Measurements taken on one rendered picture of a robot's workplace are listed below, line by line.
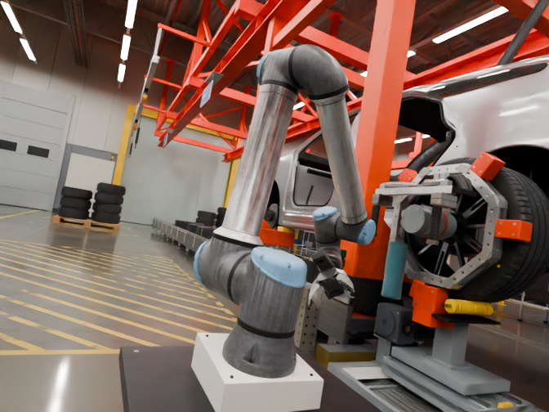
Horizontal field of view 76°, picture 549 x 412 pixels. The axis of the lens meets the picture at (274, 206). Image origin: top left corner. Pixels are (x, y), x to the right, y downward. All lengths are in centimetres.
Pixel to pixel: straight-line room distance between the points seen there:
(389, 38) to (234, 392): 195
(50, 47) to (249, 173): 1418
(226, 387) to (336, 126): 72
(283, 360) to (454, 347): 113
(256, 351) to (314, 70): 72
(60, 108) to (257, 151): 1348
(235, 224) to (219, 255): 9
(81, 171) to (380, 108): 1067
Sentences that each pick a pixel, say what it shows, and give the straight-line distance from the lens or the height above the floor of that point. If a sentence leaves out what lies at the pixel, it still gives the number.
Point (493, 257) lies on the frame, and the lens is 159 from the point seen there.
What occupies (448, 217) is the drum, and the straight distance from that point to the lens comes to 170.
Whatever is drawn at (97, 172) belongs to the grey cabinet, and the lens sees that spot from 1201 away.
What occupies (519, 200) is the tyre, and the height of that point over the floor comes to 97.
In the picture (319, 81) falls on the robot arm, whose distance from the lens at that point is 99.
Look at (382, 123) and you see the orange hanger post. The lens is 210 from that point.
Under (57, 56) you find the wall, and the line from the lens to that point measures 1488.
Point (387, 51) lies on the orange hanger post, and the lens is 223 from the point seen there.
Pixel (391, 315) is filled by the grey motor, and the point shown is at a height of 37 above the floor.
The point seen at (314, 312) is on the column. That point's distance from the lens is 203.
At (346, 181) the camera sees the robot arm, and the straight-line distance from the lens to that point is 111.
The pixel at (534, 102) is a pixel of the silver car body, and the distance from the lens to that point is 217.
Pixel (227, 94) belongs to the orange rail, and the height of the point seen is 327.
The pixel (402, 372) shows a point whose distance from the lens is 190.
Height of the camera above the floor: 72
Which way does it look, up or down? 3 degrees up
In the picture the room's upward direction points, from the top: 9 degrees clockwise
